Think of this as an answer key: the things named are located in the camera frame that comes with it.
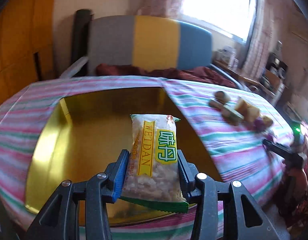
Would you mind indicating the yellow sponge block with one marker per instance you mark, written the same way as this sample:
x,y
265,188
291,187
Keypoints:
x,y
242,106
251,113

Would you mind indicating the wooden desk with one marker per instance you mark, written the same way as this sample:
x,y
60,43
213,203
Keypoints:
x,y
252,85

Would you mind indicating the maroon blanket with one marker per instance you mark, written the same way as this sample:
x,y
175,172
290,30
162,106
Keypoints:
x,y
198,74

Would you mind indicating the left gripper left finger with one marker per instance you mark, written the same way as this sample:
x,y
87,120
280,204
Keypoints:
x,y
112,187

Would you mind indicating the person's right hand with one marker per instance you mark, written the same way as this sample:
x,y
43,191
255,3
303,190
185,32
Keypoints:
x,y
301,183

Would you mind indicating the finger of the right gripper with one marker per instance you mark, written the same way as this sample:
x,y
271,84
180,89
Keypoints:
x,y
279,149

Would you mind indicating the striped bed sheet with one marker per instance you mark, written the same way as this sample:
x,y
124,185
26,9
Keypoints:
x,y
236,151

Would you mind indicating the Weidan snack packet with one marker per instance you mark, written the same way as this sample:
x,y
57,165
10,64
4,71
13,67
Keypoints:
x,y
152,175

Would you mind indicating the yellow plush toy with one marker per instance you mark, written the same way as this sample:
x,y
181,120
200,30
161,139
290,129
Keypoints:
x,y
267,121

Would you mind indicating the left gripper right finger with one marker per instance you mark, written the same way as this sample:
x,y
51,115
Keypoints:
x,y
188,177

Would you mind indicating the cream tea box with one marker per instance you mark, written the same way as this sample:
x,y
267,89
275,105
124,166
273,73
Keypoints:
x,y
231,115

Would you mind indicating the tricolour headboard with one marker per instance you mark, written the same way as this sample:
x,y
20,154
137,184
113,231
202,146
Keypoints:
x,y
147,42

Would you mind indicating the white carton on desk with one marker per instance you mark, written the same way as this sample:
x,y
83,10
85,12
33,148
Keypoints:
x,y
227,55

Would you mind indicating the gold storage box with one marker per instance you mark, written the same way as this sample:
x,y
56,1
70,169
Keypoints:
x,y
86,132

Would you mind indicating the purple packet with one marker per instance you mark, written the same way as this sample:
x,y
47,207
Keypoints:
x,y
259,125

